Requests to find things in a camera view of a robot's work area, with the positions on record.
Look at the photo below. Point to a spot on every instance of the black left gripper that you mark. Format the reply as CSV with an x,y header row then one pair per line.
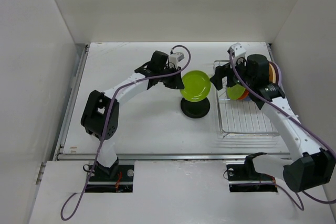
x,y
175,83

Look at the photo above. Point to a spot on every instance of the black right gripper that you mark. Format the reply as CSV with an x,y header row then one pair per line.
x,y
221,71

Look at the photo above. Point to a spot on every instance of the green plate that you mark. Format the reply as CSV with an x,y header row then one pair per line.
x,y
235,92
196,86

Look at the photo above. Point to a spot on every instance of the orange plate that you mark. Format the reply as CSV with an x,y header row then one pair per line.
x,y
244,95

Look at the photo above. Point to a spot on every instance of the black plate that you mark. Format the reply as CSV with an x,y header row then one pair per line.
x,y
195,110

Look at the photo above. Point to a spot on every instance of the blue plate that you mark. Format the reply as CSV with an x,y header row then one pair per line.
x,y
247,99

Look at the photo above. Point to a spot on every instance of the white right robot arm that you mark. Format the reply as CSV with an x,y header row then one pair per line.
x,y
312,163

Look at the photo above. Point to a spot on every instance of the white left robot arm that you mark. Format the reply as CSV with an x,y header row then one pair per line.
x,y
101,114

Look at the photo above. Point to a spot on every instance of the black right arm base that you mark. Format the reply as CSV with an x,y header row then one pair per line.
x,y
243,178

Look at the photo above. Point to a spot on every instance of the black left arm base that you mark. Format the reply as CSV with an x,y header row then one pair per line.
x,y
116,179

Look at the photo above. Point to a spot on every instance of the purple plate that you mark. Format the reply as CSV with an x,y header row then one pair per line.
x,y
278,74

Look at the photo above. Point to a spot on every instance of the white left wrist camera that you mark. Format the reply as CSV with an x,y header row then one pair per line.
x,y
176,58

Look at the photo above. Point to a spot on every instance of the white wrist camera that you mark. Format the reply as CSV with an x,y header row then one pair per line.
x,y
237,50
176,58

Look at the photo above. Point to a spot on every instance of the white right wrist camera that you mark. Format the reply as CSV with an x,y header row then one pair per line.
x,y
237,50

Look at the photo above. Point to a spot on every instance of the chrome wire dish rack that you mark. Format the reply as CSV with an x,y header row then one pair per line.
x,y
241,118

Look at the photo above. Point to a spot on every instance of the aluminium table rail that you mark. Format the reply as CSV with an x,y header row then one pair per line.
x,y
67,108

